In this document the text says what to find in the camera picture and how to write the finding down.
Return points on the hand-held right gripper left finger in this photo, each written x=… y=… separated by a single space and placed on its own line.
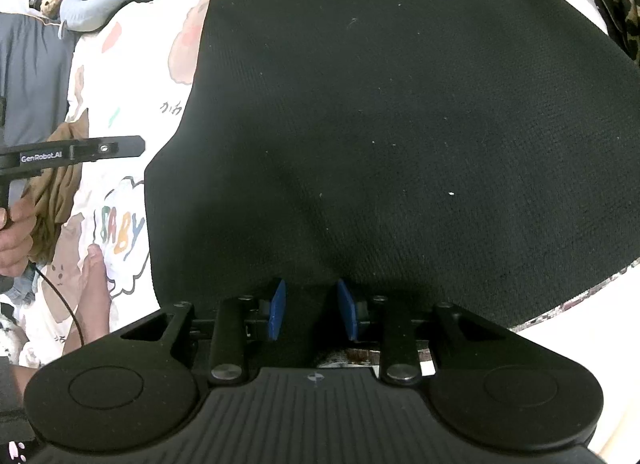
x=276 y=311

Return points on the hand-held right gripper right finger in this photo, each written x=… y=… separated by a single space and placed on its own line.
x=350 y=311

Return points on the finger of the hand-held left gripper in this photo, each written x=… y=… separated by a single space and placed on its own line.
x=110 y=148

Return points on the black bear-print hoodie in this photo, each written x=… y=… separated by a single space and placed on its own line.
x=400 y=118

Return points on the person's left hand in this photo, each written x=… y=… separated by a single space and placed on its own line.
x=17 y=239

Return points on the brown garment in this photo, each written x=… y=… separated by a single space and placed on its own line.
x=57 y=183

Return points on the cream bear-print blanket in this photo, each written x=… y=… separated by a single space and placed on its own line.
x=135 y=73

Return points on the small plush toy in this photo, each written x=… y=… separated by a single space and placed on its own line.
x=51 y=1

